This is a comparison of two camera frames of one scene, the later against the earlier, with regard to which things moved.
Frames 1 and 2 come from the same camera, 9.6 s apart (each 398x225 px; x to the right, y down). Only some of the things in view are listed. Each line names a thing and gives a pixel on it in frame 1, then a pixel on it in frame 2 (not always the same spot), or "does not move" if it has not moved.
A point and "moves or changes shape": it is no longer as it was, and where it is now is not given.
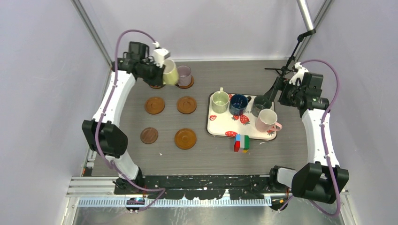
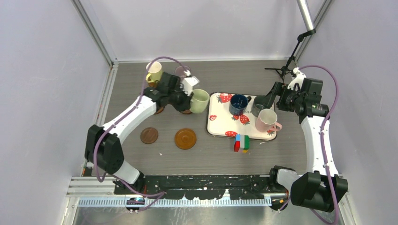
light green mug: [219, 101] -> [199, 101]
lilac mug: [184, 75] does not move
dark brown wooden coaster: [149, 135] does not move
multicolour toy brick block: [241, 143] does not move
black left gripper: [158, 80] -> [186, 103]
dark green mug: [259, 102] does not move
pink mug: [266, 121] does not move
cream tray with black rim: [226, 125] does not move
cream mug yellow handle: [170, 75] moves or changes shape
